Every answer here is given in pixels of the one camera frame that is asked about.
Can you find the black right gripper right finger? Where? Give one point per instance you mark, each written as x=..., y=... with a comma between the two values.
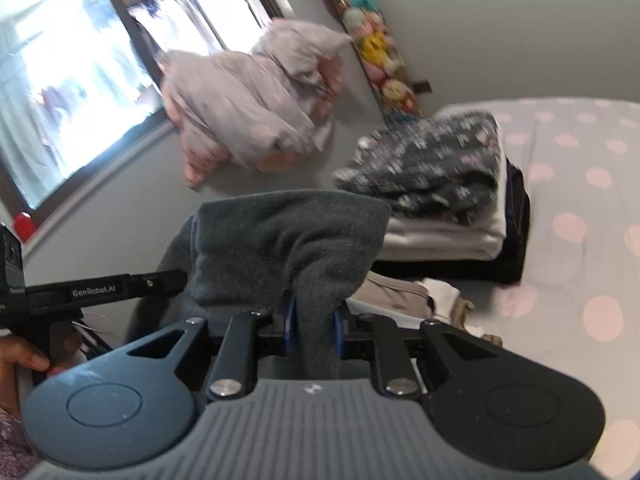
x=405, y=363

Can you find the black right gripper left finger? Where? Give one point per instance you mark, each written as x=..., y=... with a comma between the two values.
x=184, y=361

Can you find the dark grey garment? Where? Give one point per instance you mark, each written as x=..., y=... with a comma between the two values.
x=249, y=253

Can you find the beige folded clothes stack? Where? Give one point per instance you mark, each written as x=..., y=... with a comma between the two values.
x=411, y=303

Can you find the black folded clothes pile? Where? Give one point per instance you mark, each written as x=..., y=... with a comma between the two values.
x=505, y=269

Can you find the left hand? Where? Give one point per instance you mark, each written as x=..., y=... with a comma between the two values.
x=19, y=359

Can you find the red cup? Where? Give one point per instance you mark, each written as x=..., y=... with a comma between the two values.
x=24, y=227

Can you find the pink dotted grey bedsheet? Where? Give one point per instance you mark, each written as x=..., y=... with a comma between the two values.
x=576, y=308

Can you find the white patterned folded garment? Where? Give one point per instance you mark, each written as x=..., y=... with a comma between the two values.
x=445, y=168

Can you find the pink grey bundled duvet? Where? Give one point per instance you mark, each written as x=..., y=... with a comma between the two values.
x=264, y=110

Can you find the hanging plush toy organizer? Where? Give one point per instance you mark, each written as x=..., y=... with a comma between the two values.
x=379, y=57

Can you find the window with dark frame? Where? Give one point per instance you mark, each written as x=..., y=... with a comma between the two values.
x=80, y=83

